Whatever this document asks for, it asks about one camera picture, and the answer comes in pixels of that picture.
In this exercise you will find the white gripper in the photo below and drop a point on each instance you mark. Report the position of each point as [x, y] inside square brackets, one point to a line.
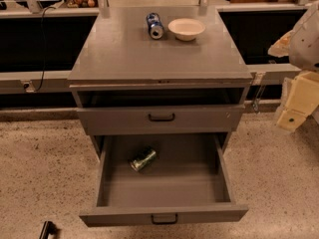
[306, 45]

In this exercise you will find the green soda can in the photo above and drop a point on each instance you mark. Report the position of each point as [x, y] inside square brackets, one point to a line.
[143, 159]

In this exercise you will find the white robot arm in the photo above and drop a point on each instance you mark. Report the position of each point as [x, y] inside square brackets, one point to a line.
[301, 46]

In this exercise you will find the closed grey top drawer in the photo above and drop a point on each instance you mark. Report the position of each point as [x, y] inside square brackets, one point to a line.
[156, 120]

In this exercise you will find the open grey middle drawer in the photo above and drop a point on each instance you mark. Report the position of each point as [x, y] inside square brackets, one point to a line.
[186, 183]

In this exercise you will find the grey drawer cabinet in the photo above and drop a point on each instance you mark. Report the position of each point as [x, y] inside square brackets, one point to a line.
[120, 65]

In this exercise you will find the blue soda can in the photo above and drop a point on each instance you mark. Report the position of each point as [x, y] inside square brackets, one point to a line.
[155, 26]

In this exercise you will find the white bowl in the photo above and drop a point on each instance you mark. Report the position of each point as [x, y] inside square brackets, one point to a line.
[186, 29]

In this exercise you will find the black object on floor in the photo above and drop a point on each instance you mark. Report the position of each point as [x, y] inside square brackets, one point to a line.
[49, 228]

